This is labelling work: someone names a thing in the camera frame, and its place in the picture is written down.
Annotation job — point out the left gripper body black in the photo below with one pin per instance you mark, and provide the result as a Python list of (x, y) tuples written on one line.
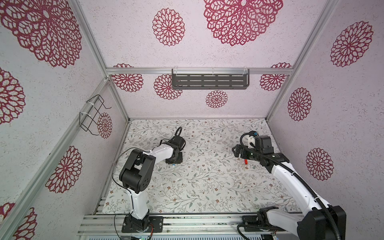
[(175, 160)]

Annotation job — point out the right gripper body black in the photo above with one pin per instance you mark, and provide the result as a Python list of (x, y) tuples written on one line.
[(249, 154)]

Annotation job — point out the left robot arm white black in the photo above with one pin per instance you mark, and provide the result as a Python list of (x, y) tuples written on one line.
[(136, 176)]

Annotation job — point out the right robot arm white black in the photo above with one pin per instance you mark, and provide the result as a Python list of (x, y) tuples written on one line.
[(317, 220)]

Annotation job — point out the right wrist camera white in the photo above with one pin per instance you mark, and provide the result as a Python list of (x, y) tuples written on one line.
[(253, 141)]

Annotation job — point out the dark grey slotted wall shelf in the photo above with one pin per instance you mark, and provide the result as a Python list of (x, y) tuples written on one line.
[(210, 81)]

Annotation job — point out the black wire wall rack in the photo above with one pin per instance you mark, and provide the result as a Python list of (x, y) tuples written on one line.
[(96, 120)]

